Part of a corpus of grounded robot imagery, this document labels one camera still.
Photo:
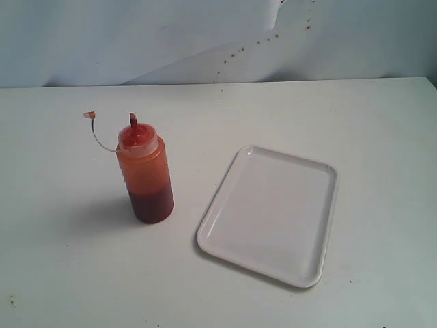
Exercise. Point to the white rectangular plastic tray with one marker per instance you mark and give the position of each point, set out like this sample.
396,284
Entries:
272,215

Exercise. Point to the red sauce squeeze bottle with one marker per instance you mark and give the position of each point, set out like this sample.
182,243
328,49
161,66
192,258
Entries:
142,158

